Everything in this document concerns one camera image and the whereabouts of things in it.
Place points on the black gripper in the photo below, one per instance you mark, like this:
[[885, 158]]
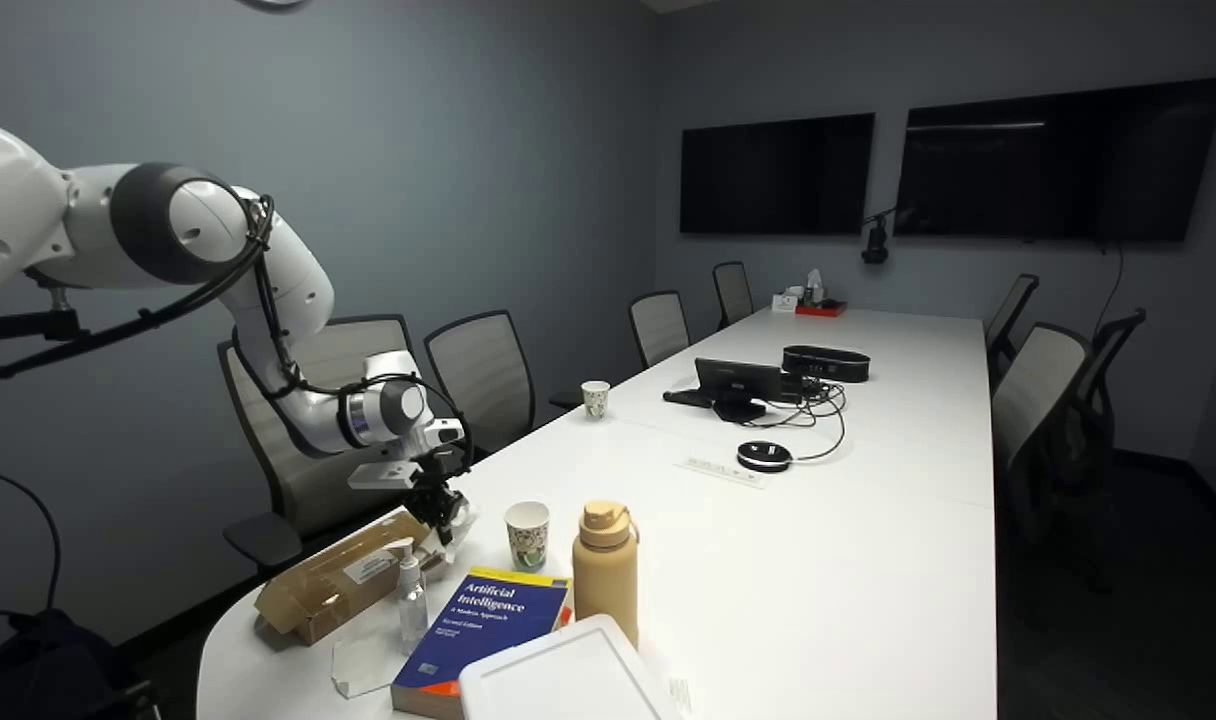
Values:
[[436, 487]]

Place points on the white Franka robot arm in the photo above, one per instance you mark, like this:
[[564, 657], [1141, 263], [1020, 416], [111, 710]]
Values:
[[295, 282]]

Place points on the printed paper cup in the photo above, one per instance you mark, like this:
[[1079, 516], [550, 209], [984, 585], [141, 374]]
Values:
[[528, 537]]

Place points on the light mesh office chair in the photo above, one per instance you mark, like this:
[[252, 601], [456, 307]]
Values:
[[1032, 386], [658, 327], [735, 289], [480, 374], [1012, 313], [370, 343]]

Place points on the clear pump sanitizer bottle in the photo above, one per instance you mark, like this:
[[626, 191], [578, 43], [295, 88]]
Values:
[[409, 604]]

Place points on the blue hardcover book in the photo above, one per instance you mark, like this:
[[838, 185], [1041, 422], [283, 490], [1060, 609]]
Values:
[[490, 620]]

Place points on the brown cardboard box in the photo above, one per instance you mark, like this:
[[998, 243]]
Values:
[[322, 585]]

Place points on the plain white paper cup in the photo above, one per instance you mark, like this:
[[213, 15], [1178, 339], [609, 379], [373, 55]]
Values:
[[593, 397]]

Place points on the tan thermos bottle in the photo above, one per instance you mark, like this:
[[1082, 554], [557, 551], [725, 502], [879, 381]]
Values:
[[607, 574]]

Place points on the white plastic container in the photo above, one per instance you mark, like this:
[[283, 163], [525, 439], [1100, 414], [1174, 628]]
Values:
[[569, 682]]

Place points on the black tablet console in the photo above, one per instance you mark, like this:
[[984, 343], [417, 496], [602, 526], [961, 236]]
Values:
[[738, 379]]

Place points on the black video conference bar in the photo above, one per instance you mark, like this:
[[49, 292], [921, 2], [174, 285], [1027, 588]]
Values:
[[826, 363]]

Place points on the small red table item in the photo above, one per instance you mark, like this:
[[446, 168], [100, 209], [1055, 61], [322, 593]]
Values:
[[823, 307]]

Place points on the small white bottle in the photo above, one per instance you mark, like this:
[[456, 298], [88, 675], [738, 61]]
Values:
[[814, 282]]

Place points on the black bag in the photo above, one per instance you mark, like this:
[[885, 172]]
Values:
[[49, 664]]

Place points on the black stand bar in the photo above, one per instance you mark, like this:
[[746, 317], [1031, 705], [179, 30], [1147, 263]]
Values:
[[22, 327]]

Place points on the dark office chair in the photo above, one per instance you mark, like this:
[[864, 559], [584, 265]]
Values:
[[1112, 363]]

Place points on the small wall television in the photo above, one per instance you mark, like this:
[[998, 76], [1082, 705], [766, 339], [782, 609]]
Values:
[[777, 172]]

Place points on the large wall television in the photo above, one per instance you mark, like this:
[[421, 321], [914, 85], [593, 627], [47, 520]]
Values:
[[1060, 163]]

